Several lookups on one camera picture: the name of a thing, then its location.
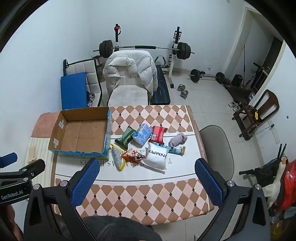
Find blue folded mat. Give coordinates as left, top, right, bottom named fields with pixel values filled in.
left=60, top=72, right=89, bottom=110

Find white tufted sofa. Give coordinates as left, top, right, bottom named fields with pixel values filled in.
left=63, top=59, right=104, bottom=107

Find long blue white packet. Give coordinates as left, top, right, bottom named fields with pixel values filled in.
left=151, top=142, right=186, bottom=156

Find beige plastic chair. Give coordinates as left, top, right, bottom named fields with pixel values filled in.
left=199, top=125, right=234, bottom=183

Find small barbell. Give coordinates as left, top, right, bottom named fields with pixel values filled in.
left=188, top=69, right=226, bottom=84

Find cardboard box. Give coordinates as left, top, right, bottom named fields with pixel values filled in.
left=48, top=107, right=113, bottom=160

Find orange panda snack packet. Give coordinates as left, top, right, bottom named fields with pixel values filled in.
left=121, top=149, right=146, bottom=163

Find dark wooden chair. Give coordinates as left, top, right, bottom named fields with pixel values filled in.
left=232, top=89, right=280, bottom=141

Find red plastic bag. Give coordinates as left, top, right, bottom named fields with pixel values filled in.
left=279, top=159, right=296, bottom=209

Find white soft pouch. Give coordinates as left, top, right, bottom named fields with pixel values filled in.
left=143, top=142, right=168, bottom=172

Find blue tissue packet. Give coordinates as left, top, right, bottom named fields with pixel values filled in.
left=132, top=123, right=152, bottom=146

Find barbell with black plates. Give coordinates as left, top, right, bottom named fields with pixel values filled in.
left=93, top=40, right=195, bottom=59

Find purple cloth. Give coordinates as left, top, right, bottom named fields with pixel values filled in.
left=168, top=133, right=188, bottom=147

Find black blue weight bench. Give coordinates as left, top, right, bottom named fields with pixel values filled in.
left=150, top=56, right=172, bottom=105

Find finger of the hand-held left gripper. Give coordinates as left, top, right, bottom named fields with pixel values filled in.
left=0, top=159, right=46, bottom=181
left=0, top=152, right=18, bottom=169

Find white down jacket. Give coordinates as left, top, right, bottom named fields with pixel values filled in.
left=102, top=50, right=158, bottom=95

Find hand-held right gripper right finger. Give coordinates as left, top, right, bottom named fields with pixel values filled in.
left=195, top=158, right=272, bottom=241

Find black metal frame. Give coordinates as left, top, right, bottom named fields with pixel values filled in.
left=239, top=144, right=288, bottom=186

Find green snack packet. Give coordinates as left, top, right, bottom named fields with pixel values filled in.
left=115, top=126, right=136, bottom=148

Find red snack packet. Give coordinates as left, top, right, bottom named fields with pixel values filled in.
left=148, top=126, right=168, bottom=145

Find yellow silver scrub sponge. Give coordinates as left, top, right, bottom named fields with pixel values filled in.
left=110, top=142, right=127, bottom=172

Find white door frame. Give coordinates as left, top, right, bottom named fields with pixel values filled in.
left=223, top=7, right=288, bottom=98

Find white barbell rack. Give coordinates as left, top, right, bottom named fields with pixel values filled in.
left=113, top=23, right=183, bottom=88

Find white upholstered chair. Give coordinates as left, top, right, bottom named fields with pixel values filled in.
left=107, top=79, right=148, bottom=107

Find white plush goose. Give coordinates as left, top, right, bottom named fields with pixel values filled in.
left=262, top=160, right=288, bottom=208

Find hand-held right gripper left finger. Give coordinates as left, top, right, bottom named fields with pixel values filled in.
left=23, top=158, right=101, bottom=241

